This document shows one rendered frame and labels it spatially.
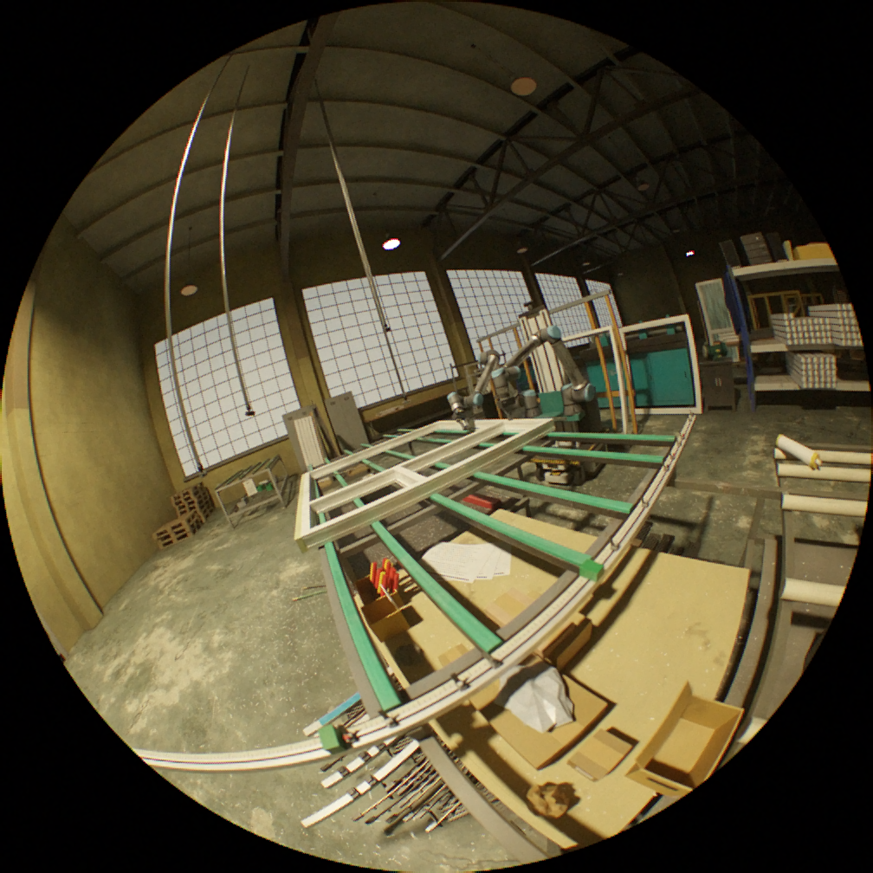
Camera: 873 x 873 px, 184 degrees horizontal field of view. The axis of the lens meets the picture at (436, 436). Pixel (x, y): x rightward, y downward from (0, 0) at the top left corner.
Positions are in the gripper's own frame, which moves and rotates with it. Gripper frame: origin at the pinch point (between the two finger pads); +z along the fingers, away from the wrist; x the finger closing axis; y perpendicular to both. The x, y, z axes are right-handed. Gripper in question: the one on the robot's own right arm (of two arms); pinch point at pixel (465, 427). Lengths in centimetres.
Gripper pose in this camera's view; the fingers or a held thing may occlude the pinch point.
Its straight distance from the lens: 213.3
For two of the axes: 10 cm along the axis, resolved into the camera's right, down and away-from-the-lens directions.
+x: 9.0, -0.6, 4.4
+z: 2.9, 8.2, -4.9
